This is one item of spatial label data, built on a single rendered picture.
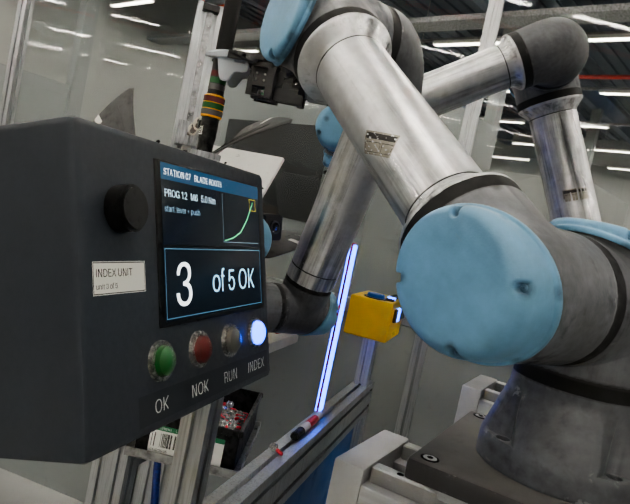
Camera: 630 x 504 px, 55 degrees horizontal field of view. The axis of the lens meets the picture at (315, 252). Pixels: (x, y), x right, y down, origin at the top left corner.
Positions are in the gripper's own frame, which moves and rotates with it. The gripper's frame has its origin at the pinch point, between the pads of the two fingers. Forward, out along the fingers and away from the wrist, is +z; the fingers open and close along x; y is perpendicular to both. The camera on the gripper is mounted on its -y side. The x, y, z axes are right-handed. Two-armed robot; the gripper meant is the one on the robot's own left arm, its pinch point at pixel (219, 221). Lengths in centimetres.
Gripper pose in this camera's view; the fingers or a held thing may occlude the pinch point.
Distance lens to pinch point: 115.7
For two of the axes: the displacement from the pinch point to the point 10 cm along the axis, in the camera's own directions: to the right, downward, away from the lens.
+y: -9.4, -0.7, -3.2
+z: -3.1, -1.2, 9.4
